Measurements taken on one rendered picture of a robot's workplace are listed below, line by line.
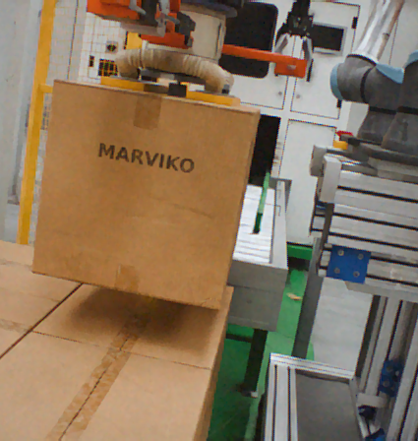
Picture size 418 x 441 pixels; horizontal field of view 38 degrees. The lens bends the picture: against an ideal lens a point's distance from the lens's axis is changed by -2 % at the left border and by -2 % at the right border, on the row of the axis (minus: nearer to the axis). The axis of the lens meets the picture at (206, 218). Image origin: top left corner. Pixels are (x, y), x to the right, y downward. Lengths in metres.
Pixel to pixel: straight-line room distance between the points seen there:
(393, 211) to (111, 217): 0.61
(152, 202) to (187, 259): 0.13
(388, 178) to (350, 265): 0.22
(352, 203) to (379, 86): 0.60
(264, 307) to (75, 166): 0.92
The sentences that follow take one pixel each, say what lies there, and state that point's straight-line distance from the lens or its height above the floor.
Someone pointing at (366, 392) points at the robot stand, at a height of 0.37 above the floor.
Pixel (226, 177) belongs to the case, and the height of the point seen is 0.94.
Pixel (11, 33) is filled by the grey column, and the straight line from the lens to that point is 2.82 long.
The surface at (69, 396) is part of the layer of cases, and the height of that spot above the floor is 0.54.
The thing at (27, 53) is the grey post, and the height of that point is 1.18.
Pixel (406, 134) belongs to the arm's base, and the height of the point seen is 1.08.
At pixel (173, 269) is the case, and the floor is 0.74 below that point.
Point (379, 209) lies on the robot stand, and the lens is 1.38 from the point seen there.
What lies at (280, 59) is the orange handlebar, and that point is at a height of 1.20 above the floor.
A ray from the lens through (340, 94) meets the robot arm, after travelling 1.99.
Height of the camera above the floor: 1.09
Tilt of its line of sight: 11 degrees down
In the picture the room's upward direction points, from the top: 9 degrees clockwise
